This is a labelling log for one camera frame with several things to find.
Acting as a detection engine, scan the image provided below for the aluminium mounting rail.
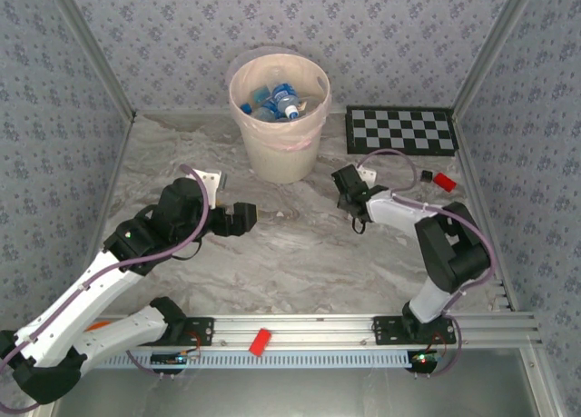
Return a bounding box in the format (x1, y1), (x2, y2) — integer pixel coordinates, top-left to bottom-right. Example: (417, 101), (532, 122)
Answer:
(85, 313), (545, 351)

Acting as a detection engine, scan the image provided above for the red toy brick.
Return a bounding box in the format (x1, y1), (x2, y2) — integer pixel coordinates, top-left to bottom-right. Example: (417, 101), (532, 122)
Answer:
(431, 172), (458, 194)

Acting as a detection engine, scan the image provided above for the aluminium frame post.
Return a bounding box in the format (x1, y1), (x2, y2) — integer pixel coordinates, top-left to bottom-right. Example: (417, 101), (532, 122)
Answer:
(452, 0), (545, 116)
(44, 0), (137, 121)

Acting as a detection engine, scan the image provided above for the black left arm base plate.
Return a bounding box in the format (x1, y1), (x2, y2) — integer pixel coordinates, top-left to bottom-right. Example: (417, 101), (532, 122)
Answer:
(153, 316), (214, 347)

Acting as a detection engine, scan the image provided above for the Pocari Sweat plastic bottle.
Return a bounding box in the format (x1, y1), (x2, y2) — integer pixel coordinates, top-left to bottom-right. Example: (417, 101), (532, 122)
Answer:
(271, 83), (301, 119)

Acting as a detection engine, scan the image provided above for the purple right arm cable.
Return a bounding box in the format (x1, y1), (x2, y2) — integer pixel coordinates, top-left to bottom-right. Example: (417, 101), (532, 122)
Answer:
(356, 148), (496, 380)

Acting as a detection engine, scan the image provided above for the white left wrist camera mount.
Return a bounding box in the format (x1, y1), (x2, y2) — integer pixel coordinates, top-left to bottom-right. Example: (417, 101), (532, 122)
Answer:
(190, 167), (229, 194)

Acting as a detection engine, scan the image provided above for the aluminium side rail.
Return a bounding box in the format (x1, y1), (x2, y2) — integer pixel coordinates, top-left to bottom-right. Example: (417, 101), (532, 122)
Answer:
(453, 112), (518, 312)
(99, 112), (137, 254)

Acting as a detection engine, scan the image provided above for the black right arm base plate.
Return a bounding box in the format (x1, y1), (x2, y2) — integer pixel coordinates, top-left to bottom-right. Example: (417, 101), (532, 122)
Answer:
(372, 315), (457, 345)

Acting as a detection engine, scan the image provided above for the light blue slotted cable duct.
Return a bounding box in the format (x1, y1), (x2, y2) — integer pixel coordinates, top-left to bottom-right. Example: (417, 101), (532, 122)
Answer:
(85, 348), (412, 370)

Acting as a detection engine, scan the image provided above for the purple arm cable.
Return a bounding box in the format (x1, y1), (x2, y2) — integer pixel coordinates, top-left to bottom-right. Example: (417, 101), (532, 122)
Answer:
(0, 164), (212, 412)
(356, 148), (496, 380)

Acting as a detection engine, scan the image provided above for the Fiji water bottle blue cap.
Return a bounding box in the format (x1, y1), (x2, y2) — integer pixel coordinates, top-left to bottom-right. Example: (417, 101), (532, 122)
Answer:
(239, 86), (274, 114)

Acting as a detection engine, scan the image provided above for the red plastic block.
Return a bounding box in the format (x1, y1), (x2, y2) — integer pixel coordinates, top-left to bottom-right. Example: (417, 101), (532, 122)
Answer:
(249, 328), (272, 357)

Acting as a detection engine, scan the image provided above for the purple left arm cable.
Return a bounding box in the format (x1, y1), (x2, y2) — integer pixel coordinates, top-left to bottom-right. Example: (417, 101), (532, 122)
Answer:
(0, 164), (212, 412)

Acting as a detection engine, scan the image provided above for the cream plastic bin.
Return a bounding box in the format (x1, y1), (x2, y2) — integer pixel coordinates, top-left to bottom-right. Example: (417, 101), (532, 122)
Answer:
(228, 55), (332, 185)

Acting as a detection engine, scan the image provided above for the clear plastic bin liner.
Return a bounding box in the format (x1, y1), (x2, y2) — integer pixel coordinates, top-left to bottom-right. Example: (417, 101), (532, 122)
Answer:
(223, 45), (333, 153)

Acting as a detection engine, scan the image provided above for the grey metal shelf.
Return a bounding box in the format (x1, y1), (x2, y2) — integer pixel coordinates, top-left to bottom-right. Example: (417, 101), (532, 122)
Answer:
(44, 348), (550, 417)

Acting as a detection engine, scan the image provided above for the black and grey checkerboard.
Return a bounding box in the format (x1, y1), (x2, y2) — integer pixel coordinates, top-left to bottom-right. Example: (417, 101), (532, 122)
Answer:
(344, 105), (459, 157)

